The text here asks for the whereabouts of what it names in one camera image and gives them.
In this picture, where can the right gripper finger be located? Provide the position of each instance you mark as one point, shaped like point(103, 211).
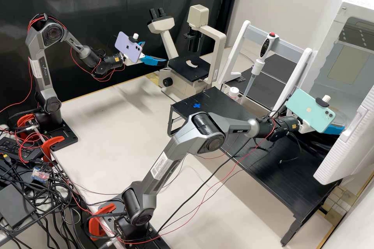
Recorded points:
point(336, 130)

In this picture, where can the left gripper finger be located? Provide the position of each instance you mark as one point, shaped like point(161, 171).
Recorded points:
point(152, 60)
point(142, 43)

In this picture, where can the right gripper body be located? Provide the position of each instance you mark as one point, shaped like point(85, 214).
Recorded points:
point(304, 128)

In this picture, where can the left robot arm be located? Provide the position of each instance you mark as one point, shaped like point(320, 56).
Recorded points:
point(43, 65)

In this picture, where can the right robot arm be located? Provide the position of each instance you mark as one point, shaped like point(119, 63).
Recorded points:
point(175, 155)

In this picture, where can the incubator door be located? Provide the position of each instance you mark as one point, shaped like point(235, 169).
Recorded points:
point(344, 149)

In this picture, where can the white incubator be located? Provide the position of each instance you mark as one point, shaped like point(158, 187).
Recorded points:
point(330, 12)

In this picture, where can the cream microscope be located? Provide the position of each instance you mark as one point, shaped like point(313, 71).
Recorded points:
point(187, 85)

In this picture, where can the black platform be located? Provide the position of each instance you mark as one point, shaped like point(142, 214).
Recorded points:
point(286, 179)
point(263, 88)
point(280, 65)
point(222, 103)

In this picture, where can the white-capped bottle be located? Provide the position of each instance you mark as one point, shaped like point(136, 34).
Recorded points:
point(233, 91)

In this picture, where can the white pipette stand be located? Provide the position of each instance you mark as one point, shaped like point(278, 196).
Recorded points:
point(287, 46)

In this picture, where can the pipette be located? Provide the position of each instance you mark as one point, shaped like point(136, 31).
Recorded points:
point(267, 45)

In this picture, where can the red clamp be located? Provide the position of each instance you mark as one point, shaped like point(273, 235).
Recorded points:
point(96, 219)
point(26, 120)
point(55, 141)

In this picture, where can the small circuit board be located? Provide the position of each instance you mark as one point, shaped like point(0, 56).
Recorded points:
point(41, 173)

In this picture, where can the left wrist camera phone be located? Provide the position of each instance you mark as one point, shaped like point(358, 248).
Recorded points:
point(127, 46)

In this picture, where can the wrist camera phone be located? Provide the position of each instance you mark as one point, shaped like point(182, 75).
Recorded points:
point(127, 46)
point(306, 112)

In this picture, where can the right wrist camera phone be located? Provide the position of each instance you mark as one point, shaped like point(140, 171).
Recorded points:
point(306, 112)

